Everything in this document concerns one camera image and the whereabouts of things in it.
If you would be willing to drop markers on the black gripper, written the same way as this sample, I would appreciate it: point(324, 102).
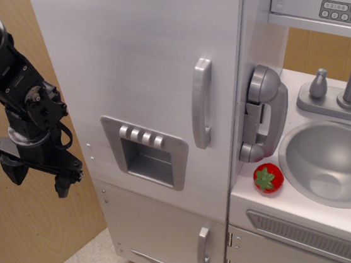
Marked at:
point(17, 157)

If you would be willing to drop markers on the silver fridge door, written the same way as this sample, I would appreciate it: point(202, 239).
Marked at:
point(133, 60)

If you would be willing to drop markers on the silver fridge door handle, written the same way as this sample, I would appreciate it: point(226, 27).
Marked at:
point(201, 82)

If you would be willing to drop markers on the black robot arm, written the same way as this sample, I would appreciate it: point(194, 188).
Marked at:
point(36, 138)

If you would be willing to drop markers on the silver lower freezer door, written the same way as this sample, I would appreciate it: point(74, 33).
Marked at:
point(144, 230)

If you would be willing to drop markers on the brass cabinet hinge upper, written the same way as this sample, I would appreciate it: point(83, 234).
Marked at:
point(229, 239)

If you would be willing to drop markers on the grey oven vent panel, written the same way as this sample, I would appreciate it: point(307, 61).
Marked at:
point(319, 242)

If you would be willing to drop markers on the red toy strawberry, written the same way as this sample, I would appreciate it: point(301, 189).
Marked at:
point(268, 178)

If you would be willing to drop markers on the white toy kitchen cabinet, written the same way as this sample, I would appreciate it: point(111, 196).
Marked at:
point(263, 43)

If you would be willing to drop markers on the silver round sink basin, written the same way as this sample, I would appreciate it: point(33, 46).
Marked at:
point(316, 159)

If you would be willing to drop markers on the grey faucet with base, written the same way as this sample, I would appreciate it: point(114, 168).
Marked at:
point(320, 98)

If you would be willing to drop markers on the silver lower door handle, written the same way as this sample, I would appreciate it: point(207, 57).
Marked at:
point(202, 255)

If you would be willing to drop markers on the grey toy wall phone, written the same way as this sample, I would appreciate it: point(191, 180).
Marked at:
point(265, 116)

